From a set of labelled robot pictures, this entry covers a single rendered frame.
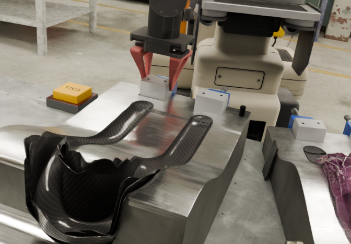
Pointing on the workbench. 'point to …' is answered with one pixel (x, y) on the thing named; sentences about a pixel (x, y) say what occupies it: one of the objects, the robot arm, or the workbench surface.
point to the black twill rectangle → (270, 160)
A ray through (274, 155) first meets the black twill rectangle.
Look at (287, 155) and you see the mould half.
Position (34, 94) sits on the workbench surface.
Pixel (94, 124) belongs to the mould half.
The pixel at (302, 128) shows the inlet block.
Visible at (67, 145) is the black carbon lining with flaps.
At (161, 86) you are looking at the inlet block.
